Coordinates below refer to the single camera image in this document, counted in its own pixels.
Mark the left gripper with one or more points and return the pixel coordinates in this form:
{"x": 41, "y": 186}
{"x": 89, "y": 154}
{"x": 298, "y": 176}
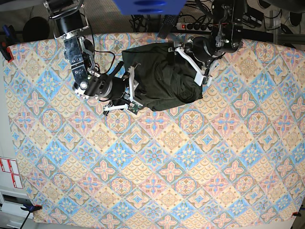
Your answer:
{"x": 198, "y": 53}

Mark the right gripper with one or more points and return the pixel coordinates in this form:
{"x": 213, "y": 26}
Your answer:
{"x": 120, "y": 92}

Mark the dark green long-sleeve shirt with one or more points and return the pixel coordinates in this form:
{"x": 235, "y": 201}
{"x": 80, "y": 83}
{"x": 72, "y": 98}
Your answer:
{"x": 166, "y": 80}

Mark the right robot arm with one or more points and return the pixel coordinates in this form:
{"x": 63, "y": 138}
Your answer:
{"x": 69, "y": 21}

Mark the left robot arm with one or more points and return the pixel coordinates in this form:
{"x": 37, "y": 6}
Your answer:
{"x": 225, "y": 37}

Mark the white power strip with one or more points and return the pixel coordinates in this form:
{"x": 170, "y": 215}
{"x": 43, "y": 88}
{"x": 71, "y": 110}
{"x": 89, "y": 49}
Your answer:
{"x": 192, "y": 26}

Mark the black remote control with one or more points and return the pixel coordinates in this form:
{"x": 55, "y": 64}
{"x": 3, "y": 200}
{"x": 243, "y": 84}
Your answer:
{"x": 168, "y": 23}

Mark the blue plastic box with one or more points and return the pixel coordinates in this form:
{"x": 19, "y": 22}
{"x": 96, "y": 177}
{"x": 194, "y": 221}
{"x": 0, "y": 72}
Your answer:
{"x": 143, "y": 7}

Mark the black round stand base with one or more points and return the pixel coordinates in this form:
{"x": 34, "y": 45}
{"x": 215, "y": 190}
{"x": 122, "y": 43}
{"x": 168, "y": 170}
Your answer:
{"x": 36, "y": 29}

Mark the colourful patterned tablecloth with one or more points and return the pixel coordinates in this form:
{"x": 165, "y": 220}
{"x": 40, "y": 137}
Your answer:
{"x": 235, "y": 158}

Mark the blue clamp upper left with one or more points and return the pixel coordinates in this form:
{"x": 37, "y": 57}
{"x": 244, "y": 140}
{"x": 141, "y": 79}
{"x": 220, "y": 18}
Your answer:
{"x": 4, "y": 46}

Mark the blue clamp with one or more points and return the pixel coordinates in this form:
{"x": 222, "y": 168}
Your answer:
{"x": 4, "y": 46}
{"x": 30, "y": 209}

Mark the red white labels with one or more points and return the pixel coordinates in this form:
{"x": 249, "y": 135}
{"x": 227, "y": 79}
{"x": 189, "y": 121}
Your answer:
{"x": 9, "y": 173}

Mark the blue clamp lower left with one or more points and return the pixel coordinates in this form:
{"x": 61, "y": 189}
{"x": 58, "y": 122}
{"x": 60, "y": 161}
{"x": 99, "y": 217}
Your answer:
{"x": 30, "y": 209}

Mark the orange clamp lower right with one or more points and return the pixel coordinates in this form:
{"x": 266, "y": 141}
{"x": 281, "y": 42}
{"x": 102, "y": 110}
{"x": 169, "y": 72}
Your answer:
{"x": 297, "y": 214}

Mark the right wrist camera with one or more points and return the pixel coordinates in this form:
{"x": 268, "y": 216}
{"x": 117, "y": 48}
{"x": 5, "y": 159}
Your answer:
{"x": 134, "y": 108}

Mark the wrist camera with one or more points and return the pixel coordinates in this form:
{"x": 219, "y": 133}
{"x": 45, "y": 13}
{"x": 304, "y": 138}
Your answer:
{"x": 134, "y": 108}
{"x": 201, "y": 79}

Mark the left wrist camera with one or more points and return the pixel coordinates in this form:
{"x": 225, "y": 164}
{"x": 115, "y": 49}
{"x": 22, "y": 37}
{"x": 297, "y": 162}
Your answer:
{"x": 201, "y": 79}

